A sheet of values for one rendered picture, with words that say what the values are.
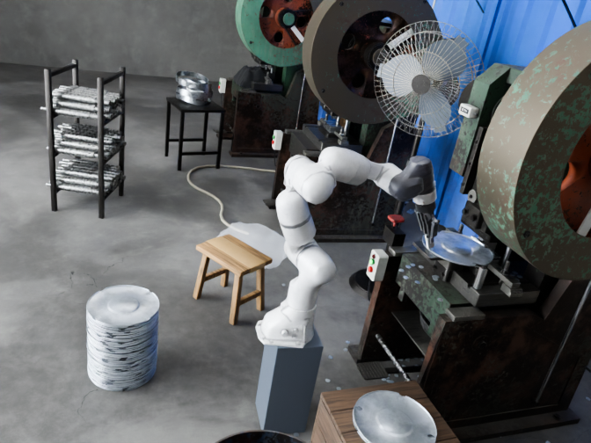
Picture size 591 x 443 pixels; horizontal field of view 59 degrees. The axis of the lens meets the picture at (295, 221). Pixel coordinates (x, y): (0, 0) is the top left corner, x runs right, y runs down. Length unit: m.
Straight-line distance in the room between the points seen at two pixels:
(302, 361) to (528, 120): 1.16
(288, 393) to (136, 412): 0.63
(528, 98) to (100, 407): 1.93
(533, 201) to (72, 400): 1.89
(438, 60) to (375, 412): 1.70
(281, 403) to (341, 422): 0.35
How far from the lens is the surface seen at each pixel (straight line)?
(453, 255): 2.19
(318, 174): 1.64
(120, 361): 2.34
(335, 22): 3.13
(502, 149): 1.64
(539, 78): 1.66
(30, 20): 8.29
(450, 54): 2.79
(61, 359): 2.63
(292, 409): 2.22
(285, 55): 4.90
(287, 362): 2.05
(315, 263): 1.80
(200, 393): 2.44
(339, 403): 1.98
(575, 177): 1.86
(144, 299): 2.38
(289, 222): 1.72
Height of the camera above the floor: 1.70
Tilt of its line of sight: 25 degrees down
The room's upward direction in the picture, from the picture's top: 10 degrees clockwise
